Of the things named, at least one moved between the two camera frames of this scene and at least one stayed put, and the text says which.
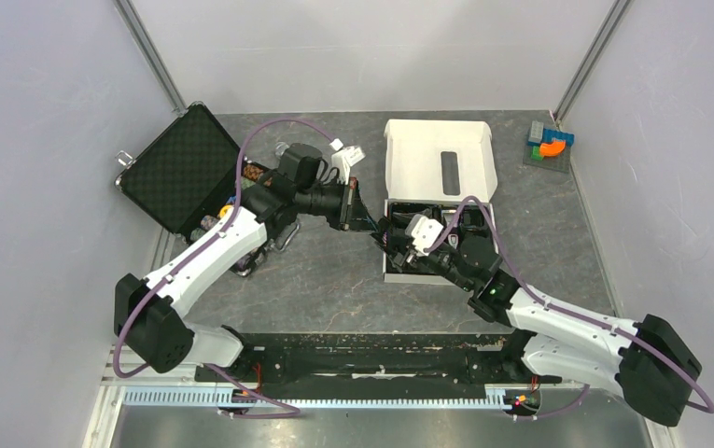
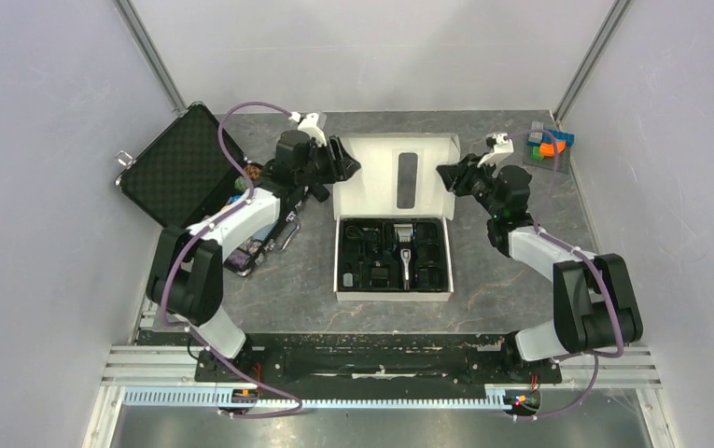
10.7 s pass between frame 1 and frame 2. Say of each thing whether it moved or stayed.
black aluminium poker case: stayed
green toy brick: stayed
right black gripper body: moved
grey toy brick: stayed
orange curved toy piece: stayed
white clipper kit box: moved
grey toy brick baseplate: stayed
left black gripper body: moved
